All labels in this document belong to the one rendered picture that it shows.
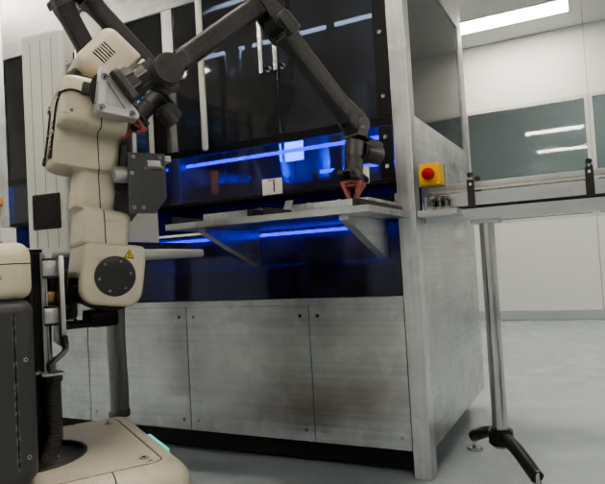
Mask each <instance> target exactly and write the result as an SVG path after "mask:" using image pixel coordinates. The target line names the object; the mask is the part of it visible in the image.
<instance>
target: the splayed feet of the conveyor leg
mask: <svg viewBox="0 0 605 484"><path fill-rule="evenodd" d="M469 437H470V439H471V440H472V445H468V446H467V450H468V451H472V452H479V451H482V450H483V447H482V446H481V445H477V444H476V442H477V441H479V440H482V439H485V438H489V443H490V444H491V445H492V446H494V447H498V448H507V449H508V450H509V451H510V452H511V453H512V454H513V456H514V457H515V458H516V460H517V461H518V463H519V464H520V466H521V467H522V469H523V470H524V472H525V473H526V474H527V476H528V477H529V479H530V480H531V481H532V482H533V483H534V484H542V482H541V481H542V480H543V478H544V474H543V473H542V471H541V470H540V469H539V467H538V466H537V465H536V463H535V462H534V461H533V459H532V458H531V457H530V455H529V454H528V453H527V451H526V450H525V449H524V447H523V446H522V445H521V444H520V443H519V442H518V441H517V440H516V439H515V438H514V433H513V429H512V428H511V427H510V426H508V429H505V430H497V429H493V426H492V425H483V426H480V427H478V428H476V429H472V430H471V431H470V432H469Z"/></svg>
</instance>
